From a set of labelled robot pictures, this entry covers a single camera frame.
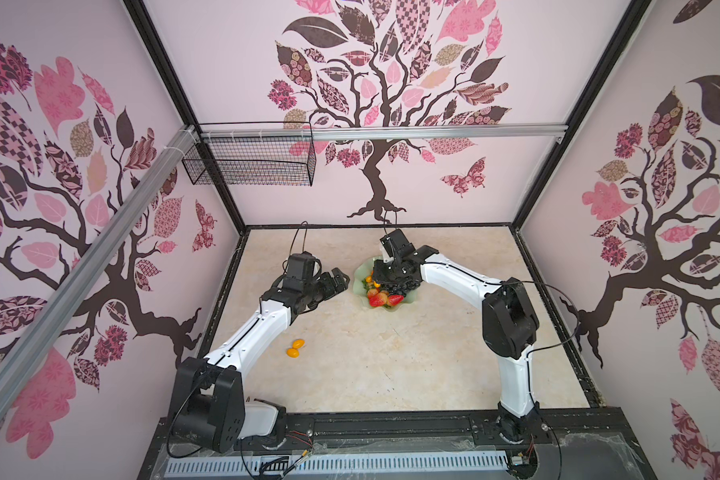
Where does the large red strawberry front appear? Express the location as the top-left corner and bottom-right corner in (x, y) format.
(386, 295), (405, 307)

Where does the green scalloped fruit bowl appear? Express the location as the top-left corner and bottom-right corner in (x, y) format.
(351, 257), (418, 312)

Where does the dark grape bunch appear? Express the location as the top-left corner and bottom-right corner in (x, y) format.
(377, 281), (420, 297)

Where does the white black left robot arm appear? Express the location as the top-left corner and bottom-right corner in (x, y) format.
(167, 251), (350, 453)

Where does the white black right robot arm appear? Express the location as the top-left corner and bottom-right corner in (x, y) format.
(372, 229), (539, 444)

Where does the white vented strip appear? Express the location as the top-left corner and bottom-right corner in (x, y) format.
(163, 451), (508, 479)

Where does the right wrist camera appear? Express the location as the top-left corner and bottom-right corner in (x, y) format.
(380, 229), (439, 264)

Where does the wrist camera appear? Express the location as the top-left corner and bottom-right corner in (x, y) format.
(285, 251), (322, 283)
(380, 229), (439, 264)

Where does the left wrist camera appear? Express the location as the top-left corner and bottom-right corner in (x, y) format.
(285, 251), (322, 283)

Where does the aluminium rail back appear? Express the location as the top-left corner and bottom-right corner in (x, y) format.
(201, 124), (568, 141)

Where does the aluminium rail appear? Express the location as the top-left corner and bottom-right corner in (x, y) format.
(201, 124), (568, 141)
(0, 125), (197, 420)

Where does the black wire basket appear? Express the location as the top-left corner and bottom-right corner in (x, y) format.
(182, 120), (317, 187)

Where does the black base frame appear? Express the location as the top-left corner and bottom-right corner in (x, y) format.
(137, 407), (656, 479)

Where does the aluminium rail left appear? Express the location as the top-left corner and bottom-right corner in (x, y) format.
(0, 125), (197, 420)

